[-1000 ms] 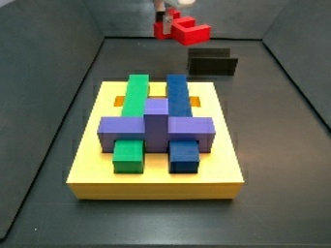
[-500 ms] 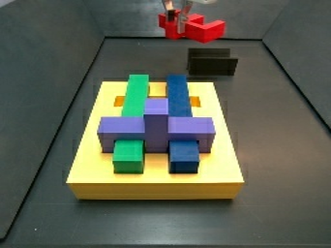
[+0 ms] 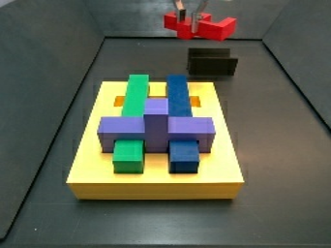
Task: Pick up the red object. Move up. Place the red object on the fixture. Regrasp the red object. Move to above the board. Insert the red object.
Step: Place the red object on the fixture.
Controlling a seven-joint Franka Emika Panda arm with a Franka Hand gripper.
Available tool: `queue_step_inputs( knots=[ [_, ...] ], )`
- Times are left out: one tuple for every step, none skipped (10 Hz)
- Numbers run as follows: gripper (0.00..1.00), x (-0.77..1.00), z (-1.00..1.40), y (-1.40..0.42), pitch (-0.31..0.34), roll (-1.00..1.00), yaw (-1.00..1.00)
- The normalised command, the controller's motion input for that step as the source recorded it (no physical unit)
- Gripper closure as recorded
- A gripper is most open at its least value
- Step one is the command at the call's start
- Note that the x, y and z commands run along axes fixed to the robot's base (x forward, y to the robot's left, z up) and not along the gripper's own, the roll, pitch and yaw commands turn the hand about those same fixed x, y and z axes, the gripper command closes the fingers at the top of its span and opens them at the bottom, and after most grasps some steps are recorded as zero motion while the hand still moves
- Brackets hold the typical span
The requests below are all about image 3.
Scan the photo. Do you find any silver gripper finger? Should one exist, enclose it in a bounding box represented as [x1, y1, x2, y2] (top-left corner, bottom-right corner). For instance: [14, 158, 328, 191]
[190, 0, 208, 33]
[172, 0, 186, 22]

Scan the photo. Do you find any purple cross-shaped block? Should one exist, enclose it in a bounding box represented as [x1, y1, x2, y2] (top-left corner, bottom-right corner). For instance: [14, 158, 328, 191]
[97, 98, 216, 153]

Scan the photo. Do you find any yellow wooden board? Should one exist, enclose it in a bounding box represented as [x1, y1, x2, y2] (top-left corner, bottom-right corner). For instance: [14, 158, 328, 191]
[65, 81, 244, 200]

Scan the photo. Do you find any blue rectangular block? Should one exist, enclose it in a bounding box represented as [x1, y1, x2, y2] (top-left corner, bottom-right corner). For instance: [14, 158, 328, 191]
[166, 75, 198, 173]

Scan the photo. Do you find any red E-shaped block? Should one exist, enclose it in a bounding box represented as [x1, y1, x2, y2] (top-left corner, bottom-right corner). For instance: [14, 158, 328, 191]
[162, 12, 236, 41]

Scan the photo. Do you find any green rectangular block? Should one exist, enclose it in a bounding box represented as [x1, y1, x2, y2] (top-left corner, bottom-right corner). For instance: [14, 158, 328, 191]
[112, 75, 148, 173]

